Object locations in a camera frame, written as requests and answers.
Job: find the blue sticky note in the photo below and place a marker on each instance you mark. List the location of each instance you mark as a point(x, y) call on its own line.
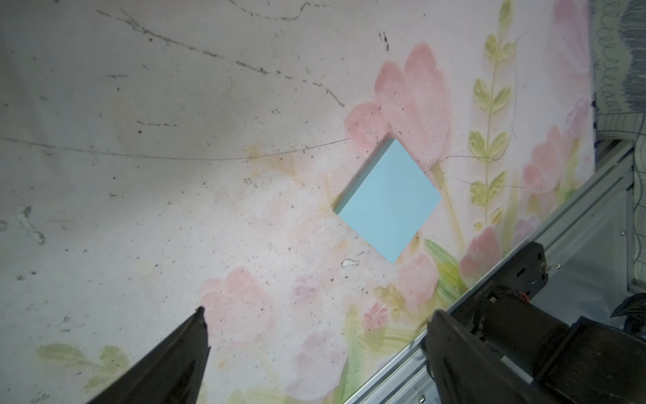
point(389, 201)

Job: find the aluminium mounting rail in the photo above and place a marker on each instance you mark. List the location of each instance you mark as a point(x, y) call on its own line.
point(589, 247)

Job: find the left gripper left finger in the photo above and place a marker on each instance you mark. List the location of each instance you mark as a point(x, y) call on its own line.
point(171, 373)

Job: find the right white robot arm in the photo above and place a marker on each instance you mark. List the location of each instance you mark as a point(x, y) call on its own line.
point(585, 362)

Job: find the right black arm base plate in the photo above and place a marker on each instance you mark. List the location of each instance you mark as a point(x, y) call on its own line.
point(523, 274)

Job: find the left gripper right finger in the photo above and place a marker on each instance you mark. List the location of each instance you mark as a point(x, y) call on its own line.
point(465, 371)

